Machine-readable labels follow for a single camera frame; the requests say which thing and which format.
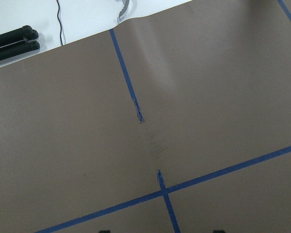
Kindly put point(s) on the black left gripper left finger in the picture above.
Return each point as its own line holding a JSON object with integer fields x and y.
{"x": 104, "y": 231}

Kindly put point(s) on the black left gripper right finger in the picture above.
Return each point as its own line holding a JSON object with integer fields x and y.
{"x": 218, "y": 231}

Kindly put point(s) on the brown paper table cover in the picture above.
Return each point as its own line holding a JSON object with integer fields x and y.
{"x": 182, "y": 117}

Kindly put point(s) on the black folded tripod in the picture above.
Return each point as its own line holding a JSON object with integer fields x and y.
{"x": 18, "y": 41}

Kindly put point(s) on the reacher grabber tool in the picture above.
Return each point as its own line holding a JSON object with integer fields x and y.
{"x": 127, "y": 10}

